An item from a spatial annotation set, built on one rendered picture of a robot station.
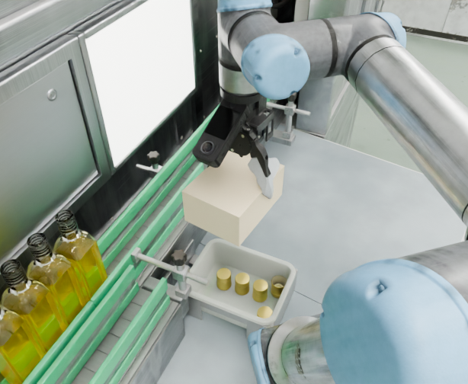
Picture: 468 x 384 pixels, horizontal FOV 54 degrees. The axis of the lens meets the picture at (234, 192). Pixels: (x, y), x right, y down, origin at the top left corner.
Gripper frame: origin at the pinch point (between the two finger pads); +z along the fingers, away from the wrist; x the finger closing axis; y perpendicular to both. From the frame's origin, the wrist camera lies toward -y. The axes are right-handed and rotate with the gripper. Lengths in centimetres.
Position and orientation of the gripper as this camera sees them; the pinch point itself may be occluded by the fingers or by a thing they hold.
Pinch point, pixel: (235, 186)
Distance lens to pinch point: 84.9
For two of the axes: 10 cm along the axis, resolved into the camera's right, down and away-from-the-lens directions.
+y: 5.4, -5.7, 6.2
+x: -8.4, -3.7, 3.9
